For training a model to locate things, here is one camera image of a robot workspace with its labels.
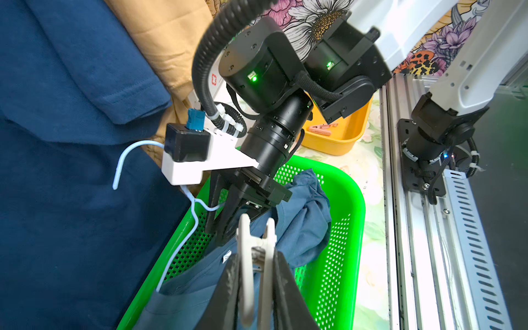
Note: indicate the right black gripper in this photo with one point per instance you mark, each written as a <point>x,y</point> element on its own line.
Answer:
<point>255,185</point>

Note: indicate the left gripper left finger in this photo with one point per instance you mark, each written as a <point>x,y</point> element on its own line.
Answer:
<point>222,310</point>

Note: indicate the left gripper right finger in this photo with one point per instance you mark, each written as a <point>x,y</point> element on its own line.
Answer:
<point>289,308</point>

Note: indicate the light blue wire hanger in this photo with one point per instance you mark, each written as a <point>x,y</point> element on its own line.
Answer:
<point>149,230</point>

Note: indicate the white clothespin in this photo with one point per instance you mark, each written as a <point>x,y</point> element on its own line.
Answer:
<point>256,273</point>

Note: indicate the slate blue t-shirt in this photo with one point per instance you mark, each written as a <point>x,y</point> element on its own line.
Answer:
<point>302,230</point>

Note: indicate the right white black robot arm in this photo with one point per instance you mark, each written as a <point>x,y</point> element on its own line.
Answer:
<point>283,78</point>

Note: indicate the green perforated plastic basket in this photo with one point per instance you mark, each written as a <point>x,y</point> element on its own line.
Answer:
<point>328,284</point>

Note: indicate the silver metal case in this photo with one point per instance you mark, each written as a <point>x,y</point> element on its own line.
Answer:
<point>216,84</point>

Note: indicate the yellow plastic tray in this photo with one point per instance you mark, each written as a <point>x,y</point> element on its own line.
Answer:
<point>345,132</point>

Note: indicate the dark navy t-shirt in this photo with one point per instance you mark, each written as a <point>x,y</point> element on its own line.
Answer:
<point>73,83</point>

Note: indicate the tan t-shirt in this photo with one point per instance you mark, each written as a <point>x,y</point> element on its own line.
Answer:
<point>167,34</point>

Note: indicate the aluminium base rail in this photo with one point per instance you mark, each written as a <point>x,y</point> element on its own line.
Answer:
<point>440,269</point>

